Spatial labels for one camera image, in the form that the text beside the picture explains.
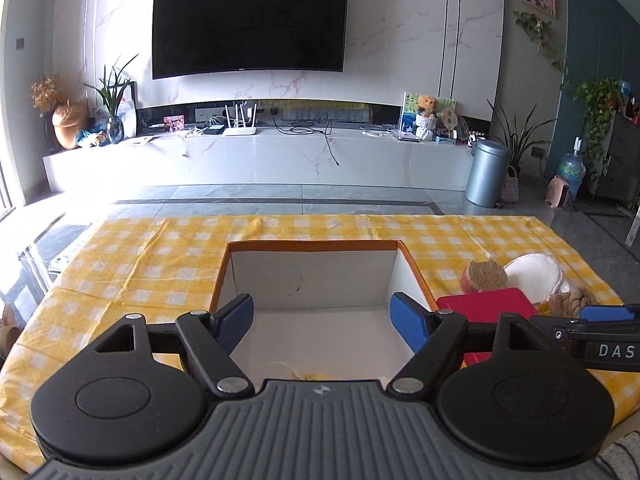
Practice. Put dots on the grey metal trash can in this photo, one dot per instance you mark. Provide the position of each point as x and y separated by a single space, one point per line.
488 171

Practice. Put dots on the dried flower bouquet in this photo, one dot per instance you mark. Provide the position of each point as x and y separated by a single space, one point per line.
46 93

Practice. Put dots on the green plant in vase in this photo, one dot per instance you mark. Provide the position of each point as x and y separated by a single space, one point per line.
111 89

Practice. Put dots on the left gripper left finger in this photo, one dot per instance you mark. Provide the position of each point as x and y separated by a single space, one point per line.
208 340

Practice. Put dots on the orange white storage box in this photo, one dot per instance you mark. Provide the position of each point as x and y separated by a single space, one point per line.
321 306

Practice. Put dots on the yellow snack packet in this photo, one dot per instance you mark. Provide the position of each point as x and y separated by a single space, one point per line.
298 374

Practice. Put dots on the teddy bear figure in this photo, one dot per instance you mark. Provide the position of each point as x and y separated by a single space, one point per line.
426 119

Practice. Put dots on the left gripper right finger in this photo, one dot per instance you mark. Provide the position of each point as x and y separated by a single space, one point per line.
435 338

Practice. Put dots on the hanging green vine plant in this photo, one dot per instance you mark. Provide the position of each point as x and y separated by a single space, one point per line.
599 97

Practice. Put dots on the white wifi router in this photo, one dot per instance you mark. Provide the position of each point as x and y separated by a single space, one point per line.
241 121

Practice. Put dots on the yellow checkered tablecloth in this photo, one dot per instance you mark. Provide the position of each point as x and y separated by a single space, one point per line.
163 267

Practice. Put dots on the floor plant by trash can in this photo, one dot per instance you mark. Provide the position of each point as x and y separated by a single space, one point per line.
517 138

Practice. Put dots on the brown plush towel bundle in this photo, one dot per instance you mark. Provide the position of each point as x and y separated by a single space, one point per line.
569 304

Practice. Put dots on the acorn shaped jar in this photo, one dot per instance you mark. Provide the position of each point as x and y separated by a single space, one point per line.
68 120

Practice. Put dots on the pink small stool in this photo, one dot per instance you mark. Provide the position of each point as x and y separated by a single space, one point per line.
558 192

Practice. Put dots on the black wall television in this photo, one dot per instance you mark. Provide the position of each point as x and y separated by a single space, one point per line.
191 37

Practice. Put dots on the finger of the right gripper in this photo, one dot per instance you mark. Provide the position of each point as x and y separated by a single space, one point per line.
608 313

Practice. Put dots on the brown red sponge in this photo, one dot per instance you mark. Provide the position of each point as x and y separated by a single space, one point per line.
483 276

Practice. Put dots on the white round cloth pad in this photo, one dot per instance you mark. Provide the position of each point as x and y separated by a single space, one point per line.
537 276

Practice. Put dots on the blue water bottle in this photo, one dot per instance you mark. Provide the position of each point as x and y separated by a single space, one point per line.
572 169

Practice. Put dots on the white tv console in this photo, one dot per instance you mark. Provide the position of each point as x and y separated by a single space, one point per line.
344 157

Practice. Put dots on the red flat box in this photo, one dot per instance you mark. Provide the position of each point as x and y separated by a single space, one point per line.
486 307

